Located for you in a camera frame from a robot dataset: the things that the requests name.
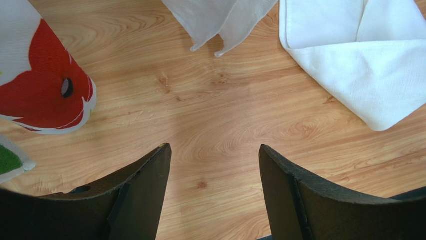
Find green patterned cloth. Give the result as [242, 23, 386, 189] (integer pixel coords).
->
[0, 135, 36, 184]

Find white hanging towel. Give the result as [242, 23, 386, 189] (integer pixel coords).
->
[162, 0, 278, 58]

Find red floral cloth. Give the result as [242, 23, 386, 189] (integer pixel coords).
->
[0, 0, 97, 135]

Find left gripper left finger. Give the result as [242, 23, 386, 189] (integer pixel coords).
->
[0, 143, 172, 240]

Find white cloth napkin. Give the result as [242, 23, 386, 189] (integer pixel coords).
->
[279, 0, 426, 131]

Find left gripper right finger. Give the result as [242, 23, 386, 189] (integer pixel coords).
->
[258, 145, 426, 240]

